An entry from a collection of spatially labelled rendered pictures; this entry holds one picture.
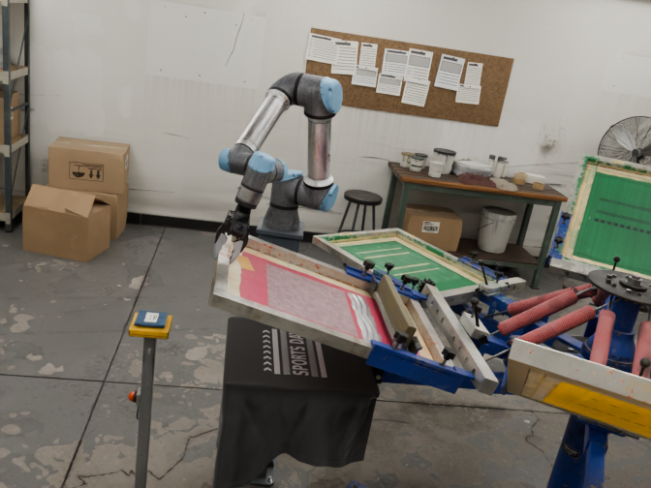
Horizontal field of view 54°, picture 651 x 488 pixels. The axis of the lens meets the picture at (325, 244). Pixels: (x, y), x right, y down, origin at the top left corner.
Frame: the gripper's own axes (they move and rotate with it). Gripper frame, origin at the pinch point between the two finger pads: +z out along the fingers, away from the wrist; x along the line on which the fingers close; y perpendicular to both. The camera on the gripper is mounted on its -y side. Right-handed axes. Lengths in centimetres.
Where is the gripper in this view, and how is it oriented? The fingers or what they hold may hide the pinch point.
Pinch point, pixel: (223, 259)
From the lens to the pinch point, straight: 203.3
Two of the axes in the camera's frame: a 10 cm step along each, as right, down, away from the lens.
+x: -9.1, -3.5, -2.4
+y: -1.1, -3.5, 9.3
